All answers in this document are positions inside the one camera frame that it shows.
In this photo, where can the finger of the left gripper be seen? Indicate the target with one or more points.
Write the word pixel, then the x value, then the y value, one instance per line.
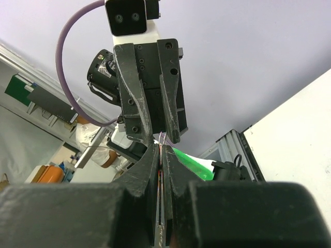
pixel 133 99
pixel 169 78

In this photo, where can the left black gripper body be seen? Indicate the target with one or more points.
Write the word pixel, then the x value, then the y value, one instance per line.
pixel 148 65

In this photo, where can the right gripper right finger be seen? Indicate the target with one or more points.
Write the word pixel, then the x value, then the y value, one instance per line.
pixel 237 213

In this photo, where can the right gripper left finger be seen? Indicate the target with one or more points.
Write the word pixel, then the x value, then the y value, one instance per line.
pixel 121 213

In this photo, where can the green key tag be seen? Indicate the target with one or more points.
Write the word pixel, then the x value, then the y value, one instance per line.
pixel 201 167

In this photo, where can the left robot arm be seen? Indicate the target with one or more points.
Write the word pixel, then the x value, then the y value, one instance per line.
pixel 103 81

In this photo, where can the person in white shirt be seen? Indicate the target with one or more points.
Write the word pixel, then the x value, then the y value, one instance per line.
pixel 85 135

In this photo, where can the orange case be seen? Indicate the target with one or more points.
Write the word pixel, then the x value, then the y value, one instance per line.
pixel 48 174

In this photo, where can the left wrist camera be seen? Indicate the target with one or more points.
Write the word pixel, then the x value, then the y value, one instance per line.
pixel 129 17

